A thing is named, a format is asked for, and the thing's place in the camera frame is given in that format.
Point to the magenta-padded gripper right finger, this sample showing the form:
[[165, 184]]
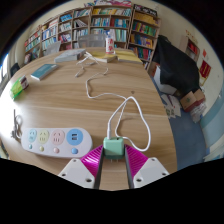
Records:
[[150, 170]]

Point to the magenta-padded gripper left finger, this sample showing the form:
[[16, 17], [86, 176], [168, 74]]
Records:
[[75, 171]]

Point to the green charger block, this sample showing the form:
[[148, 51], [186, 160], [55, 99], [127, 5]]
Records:
[[113, 146]]

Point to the white power strip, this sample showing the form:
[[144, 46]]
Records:
[[56, 142]]

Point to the papers on floor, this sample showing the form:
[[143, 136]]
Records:
[[173, 105]]

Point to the cardboard box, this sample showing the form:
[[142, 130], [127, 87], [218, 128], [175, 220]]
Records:
[[191, 99]]

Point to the white box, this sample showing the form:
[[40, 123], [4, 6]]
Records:
[[165, 85]]

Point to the green plastic bag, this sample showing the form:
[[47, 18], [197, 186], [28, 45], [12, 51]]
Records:
[[16, 88]]

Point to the small red jar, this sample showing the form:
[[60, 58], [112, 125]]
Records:
[[24, 82]]

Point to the teal book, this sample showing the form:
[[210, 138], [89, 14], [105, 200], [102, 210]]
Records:
[[43, 71]]

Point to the black cloth cover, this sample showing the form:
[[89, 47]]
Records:
[[176, 66]]

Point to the yellow book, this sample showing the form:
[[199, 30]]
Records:
[[129, 56], [104, 58]]

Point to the grey book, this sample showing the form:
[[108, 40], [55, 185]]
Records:
[[70, 55]]

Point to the dark office chair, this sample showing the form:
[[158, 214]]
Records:
[[15, 69]]

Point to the window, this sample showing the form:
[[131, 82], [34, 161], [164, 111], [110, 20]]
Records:
[[3, 70]]

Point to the grey mesh chair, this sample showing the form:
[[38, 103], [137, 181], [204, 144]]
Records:
[[52, 48], [91, 40]]

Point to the white bottle with red label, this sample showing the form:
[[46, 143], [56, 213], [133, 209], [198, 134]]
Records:
[[109, 43]]

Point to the wooden bookshelf unit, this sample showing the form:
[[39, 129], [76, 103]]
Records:
[[93, 23]]

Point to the red wall hanging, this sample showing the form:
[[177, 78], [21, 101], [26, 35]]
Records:
[[204, 69]]

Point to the small wall shelf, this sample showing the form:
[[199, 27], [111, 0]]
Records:
[[192, 48]]

